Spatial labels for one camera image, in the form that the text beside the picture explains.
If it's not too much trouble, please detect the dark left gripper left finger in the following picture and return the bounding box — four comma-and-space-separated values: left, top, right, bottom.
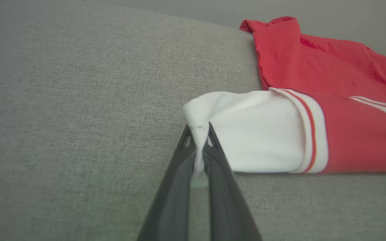
136, 124, 197, 241

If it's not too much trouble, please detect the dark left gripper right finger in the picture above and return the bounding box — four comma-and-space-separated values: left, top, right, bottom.
202, 122, 264, 241

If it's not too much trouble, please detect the red and white garment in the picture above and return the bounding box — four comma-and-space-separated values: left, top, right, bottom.
182, 16, 386, 174

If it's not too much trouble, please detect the grey fabric sofa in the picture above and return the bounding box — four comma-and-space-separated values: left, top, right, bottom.
0, 0, 386, 241

